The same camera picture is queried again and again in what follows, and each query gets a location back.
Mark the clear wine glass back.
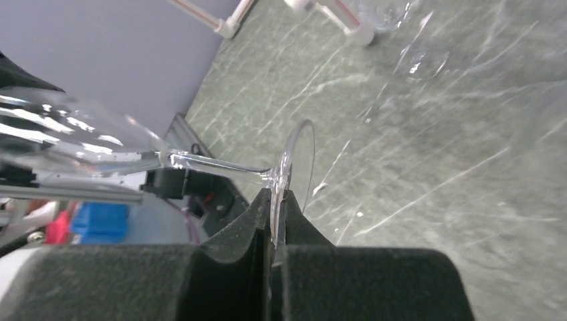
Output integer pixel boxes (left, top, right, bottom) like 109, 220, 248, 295
354, 1, 450, 82

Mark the clear wine glass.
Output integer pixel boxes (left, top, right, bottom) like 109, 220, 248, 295
354, 1, 450, 82
1, 87, 315, 242

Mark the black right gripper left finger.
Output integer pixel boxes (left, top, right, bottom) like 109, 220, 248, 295
1, 189, 271, 320

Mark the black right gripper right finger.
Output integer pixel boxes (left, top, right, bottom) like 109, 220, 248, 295
271, 192, 474, 320

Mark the white PVC pipe frame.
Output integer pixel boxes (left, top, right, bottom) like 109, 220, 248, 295
166, 0, 377, 47

